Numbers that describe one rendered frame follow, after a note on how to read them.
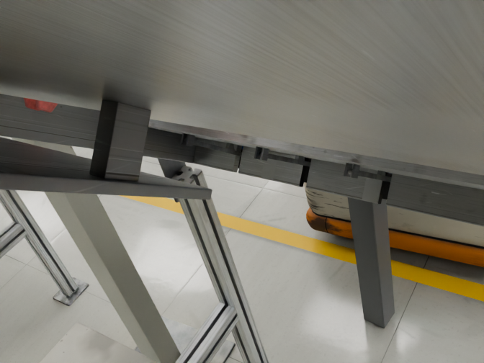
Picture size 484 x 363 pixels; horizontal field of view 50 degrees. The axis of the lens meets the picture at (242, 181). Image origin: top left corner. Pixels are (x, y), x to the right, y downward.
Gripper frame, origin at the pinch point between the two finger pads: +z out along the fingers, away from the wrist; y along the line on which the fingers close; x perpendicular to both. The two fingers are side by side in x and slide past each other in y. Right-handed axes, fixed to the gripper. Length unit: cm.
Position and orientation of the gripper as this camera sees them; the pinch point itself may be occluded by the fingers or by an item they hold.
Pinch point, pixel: (40, 101)
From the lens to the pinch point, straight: 51.0
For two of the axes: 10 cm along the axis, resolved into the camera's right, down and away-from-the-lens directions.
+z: -2.0, 9.8, -0.2
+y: 8.3, 1.6, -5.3
